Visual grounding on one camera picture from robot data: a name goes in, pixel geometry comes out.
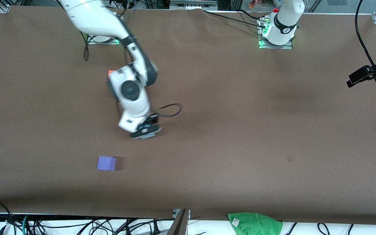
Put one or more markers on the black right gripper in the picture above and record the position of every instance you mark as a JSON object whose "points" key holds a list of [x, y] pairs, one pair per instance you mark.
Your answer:
{"points": [[152, 118]]}

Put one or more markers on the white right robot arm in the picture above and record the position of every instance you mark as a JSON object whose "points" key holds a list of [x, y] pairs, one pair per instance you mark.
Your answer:
{"points": [[132, 98]]}

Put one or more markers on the purple foam block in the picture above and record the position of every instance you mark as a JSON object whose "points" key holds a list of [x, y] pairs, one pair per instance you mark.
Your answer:
{"points": [[105, 163]]}

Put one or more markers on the brown table cover sheet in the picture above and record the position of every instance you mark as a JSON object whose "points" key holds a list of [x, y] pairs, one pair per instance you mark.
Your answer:
{"points": [[240, 137]]}

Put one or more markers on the small orange red object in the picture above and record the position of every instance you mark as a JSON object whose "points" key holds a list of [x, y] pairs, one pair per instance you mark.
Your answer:
{"points": [[256, 4]]}

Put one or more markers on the green cloth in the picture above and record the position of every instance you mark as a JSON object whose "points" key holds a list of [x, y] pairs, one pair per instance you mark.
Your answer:
{"points": [[256, 223]]}

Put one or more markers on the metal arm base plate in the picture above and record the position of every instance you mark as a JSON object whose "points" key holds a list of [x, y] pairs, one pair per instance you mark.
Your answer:
{"points": [[261, 44], [91, 41]]}

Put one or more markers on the grey metal post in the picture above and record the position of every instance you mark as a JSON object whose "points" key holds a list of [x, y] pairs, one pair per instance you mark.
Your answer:
{"points": [[179, 225]]}

